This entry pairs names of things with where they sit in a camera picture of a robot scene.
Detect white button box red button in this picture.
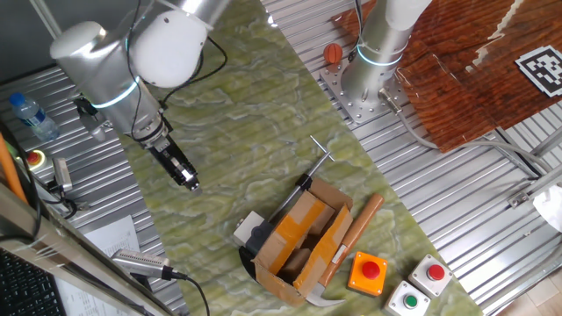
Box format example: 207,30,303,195
232,210,276,258

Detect white tissue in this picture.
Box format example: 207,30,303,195
532,183,562,233

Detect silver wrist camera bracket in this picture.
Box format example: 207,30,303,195
73,96,111,142

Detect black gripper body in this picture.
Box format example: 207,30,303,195
146,133,189,177

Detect clear water bottle blue cap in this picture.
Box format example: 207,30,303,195
8,91,61,142

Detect metal rod with cross handle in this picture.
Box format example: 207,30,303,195
267,134,335,223

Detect small orange basketball toy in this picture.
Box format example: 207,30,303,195
323,42,343,65

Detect black keyboard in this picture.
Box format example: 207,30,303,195
0,248,69,316

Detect black camera cable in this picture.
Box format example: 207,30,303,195
162,265,212,316

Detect green marble pattern mat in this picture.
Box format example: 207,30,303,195
118,0,484,316

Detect yellow red emergency stop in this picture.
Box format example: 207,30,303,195
25,148,47,172

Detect gray box red button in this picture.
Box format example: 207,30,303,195
407,254,454,299

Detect printed paper sheet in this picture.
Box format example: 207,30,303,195
54,276,118,316
83,214,141,258

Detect cardboard box with orange tape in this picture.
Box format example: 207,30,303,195
250,176,355,308

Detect black base cable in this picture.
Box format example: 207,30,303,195
349,0,366,62

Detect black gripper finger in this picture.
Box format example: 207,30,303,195
168,169,198,197
175,160,204,194

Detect aluminium profile frame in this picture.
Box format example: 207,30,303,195
507,126,562,210

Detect thick gray base cable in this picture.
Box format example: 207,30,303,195
378,87,555,176

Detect black round object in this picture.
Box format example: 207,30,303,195
238,246,261,283

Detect black clamp at right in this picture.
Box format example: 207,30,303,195
28,0,62,40

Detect brown wood pattern sheet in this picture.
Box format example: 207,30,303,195
331,0,562,154

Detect orange box red button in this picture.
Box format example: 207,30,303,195
347,250,389,298

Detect gray box green button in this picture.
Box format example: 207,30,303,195
384,280,432,316

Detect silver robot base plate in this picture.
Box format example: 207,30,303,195
319,56,412,126

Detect orange pole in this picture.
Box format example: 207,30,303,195
0,133,28,205

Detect small silver box device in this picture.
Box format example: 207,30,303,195
51,156,74,193

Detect black white marker tag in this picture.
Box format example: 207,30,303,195
514,45,562,98

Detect silver depth camera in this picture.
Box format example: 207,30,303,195
110,248,172,282

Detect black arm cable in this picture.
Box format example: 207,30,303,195
125,0,229,137

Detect aluminium frame bar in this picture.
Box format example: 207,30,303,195
0,183,177,316

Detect wooden handle claw hammer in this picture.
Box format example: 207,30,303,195
305,192,385,308

